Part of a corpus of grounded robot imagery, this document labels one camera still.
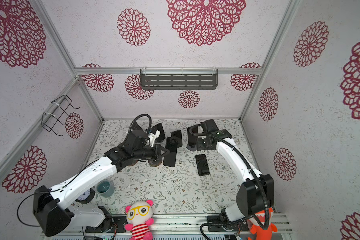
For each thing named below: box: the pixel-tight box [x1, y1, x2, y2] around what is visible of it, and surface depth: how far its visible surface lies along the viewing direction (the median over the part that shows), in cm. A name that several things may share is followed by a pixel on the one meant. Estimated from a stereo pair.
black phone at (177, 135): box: [171, 129, 183, 148], surface depth 97 cm
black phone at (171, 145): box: [163, 137, 178, 168], surface depth 75 cm
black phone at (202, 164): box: [195, 154, 210, 176], surface depth 96 cm
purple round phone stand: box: [186, 143, 198, 152], surface depth 105 cm
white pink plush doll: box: [124, 199, 155, 240], surface depth 71 cm
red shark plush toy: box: [248, 207, 278, 240], surface depth 70 cm
